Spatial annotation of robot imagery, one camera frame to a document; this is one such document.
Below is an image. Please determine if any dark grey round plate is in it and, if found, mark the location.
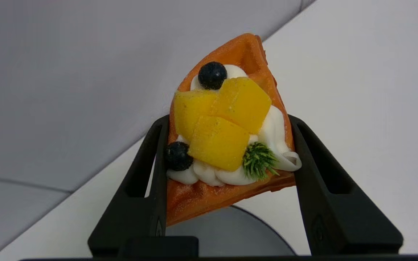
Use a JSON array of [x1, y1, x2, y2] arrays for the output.
[[165, 205, 296, 257]]

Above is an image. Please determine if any triangle waffle bread with fruit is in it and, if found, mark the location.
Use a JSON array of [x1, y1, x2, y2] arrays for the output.
[[164, 33, 302, 227]]

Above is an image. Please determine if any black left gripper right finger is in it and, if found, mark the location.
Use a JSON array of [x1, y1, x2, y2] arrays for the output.
[[288, 115, 404, 256]]

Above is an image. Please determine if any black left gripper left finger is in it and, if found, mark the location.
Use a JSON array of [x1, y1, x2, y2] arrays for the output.
[[88, 115, 169, 258]]

